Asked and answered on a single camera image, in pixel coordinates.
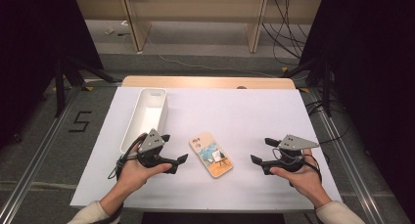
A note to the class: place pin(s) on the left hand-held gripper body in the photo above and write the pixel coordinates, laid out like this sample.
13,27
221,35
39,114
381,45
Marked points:
150,145

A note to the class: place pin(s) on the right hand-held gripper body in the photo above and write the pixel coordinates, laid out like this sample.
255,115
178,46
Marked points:
295,142

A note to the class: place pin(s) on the white plastic box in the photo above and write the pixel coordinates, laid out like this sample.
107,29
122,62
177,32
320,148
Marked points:
147,118

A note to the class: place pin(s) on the beige illustrated phone case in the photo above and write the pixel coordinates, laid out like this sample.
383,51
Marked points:
211,155

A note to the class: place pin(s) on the person's left hand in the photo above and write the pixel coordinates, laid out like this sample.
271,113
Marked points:
132,176

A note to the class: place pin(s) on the person's right hand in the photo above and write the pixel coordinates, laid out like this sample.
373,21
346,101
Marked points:
305,180

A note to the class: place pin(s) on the white table sheet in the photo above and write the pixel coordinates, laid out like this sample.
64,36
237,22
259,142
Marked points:
235,116

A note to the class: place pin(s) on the black metal stand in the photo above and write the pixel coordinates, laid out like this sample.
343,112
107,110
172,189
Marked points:
60,83
327,87

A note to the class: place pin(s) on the black curtain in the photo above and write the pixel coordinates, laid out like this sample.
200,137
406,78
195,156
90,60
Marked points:
32,54
375,70

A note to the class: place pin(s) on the black pen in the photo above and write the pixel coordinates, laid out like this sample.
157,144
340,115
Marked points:
123,34

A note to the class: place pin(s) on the small white floor object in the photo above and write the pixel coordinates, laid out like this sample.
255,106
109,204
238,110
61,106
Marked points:
109,30

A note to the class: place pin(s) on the white paper scrap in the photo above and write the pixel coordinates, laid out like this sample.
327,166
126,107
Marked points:
124,22

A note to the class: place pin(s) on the long beige wooden desk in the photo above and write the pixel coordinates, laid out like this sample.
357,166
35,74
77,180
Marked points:
195,8

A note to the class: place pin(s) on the aluminium floor rail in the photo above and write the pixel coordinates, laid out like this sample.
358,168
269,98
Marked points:
36,158
345,158

